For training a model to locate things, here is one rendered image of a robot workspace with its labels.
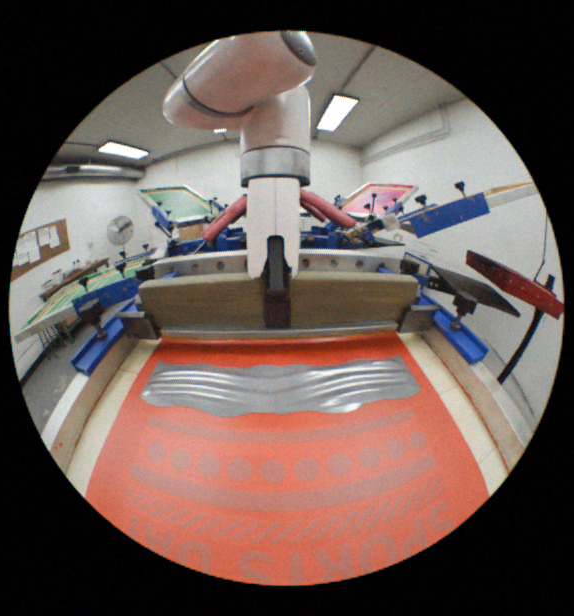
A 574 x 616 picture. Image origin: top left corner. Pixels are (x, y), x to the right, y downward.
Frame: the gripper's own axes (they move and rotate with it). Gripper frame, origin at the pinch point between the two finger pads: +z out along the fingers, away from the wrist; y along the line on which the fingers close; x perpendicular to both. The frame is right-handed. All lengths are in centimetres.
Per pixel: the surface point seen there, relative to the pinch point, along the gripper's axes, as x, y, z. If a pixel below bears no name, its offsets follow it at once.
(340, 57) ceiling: 59, -133, -198
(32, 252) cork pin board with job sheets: -378, -92, -55
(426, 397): 17.9, 13.3, 6.0
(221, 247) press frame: -25, -60, 2
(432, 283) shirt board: 71, -39, 11
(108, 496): -17.2, 25.8, 5.9
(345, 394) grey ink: 7.0, 10.7, 5.2
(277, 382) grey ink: -0.3, 8.2, 5.3
